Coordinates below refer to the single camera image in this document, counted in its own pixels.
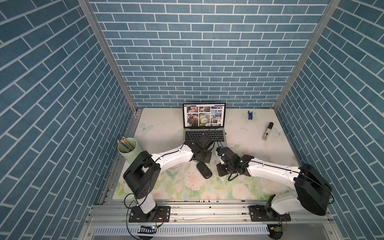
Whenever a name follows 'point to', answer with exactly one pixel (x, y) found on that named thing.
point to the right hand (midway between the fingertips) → (218, 169)
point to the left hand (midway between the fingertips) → (210, 158)
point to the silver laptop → (207, 118)
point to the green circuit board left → (147, 229)
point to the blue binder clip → (250, 115)
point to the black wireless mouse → (204, 170)
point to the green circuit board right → (280, 229)
